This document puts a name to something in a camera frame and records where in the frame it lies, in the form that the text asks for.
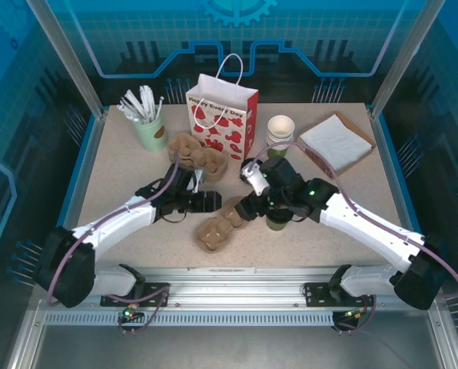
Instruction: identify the green paper coffee cup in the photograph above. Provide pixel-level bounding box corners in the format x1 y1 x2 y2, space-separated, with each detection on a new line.
266 217 292 232

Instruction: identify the white red-printed paper bag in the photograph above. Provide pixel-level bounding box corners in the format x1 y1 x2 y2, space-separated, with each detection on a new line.
185 53 260 165

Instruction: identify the brown pulp cup carrier stack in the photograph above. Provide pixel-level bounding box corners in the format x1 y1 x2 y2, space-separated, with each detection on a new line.
167 132 229 185

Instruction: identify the stack of green paper cups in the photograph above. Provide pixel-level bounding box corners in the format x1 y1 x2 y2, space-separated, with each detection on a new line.
266 114 296 158

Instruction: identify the white napkin stack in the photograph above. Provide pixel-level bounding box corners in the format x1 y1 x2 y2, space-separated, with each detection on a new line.
298 114 372 171

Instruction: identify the pale green straw holder cup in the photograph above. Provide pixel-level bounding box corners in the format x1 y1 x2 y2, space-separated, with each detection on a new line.
131 111 167 152

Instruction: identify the brown cardboard tray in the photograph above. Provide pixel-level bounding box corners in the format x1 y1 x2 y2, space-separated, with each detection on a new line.
297 111 377 180

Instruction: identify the small LED connector board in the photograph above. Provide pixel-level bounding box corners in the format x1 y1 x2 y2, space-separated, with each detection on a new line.
334 307 368 327
121 306 144 324

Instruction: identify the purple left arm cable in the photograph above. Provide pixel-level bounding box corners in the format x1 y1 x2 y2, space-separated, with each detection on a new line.
46 152 199 337

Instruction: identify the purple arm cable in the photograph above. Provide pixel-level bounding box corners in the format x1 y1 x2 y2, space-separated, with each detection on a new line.
46 152 199 337
246 141 458 335

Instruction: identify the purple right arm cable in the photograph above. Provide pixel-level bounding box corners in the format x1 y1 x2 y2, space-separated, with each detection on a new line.
246 141 458 335

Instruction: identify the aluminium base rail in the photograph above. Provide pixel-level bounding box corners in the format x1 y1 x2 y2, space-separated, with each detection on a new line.
94 264 443 313

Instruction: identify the slotted grey cable duct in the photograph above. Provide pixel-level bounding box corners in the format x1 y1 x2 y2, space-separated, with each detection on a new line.
44 311 337 327

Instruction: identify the blue and aluminium side rail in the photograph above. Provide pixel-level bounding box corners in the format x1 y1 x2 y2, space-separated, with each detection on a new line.
367 103 436 281
58 107 109 231

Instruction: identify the aluminium frame post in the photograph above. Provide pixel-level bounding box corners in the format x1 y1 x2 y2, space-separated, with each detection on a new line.
25 0 110 120
4 307 48 369
426 299 458 369
368 0 443 119

